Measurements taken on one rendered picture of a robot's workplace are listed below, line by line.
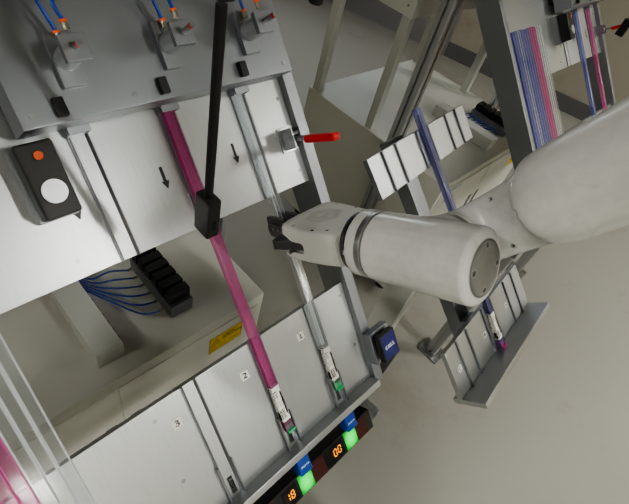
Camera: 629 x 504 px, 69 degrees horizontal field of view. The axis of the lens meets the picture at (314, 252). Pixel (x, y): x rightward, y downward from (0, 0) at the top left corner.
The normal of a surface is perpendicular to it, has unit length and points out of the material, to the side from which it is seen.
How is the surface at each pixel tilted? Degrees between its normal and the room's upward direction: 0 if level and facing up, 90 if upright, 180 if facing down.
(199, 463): 48
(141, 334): 0
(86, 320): 0
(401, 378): 0
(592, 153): 73
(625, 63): 90
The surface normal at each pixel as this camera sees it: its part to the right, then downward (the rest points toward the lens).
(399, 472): 0.22, -0.66
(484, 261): 0.67, 0.16
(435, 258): -0.69, -0.13
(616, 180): -0.62, 0.43
